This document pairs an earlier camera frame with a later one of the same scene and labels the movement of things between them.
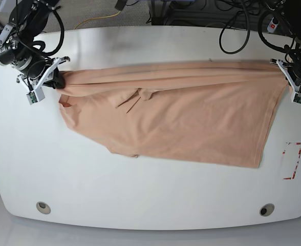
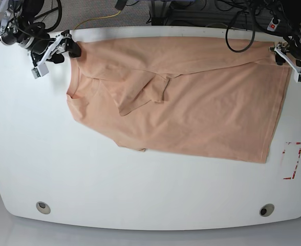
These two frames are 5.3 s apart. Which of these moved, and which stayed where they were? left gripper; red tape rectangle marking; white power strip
Moved: left gripper
Stayed: white power strip; red tape rectangle marking
